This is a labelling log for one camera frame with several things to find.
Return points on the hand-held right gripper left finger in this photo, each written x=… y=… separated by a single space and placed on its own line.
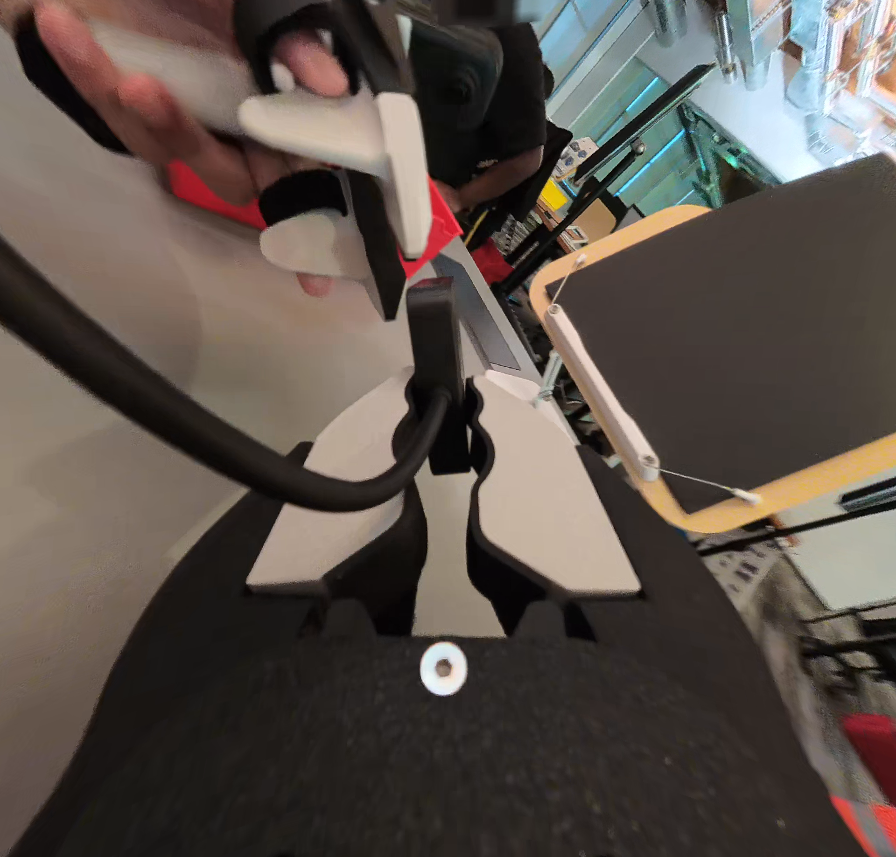
x=308 y=549

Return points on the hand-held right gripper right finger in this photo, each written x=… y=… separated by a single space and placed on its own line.
x=553 y=521

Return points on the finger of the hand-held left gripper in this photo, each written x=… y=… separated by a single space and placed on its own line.
x=406 y=171

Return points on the person's left hand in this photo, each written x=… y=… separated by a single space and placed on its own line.
x=175 y=150

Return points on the red plastic bin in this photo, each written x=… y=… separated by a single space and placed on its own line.
x=434 y=234

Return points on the tablet stand with dark board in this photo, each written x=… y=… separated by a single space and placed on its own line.
x=728 y=339

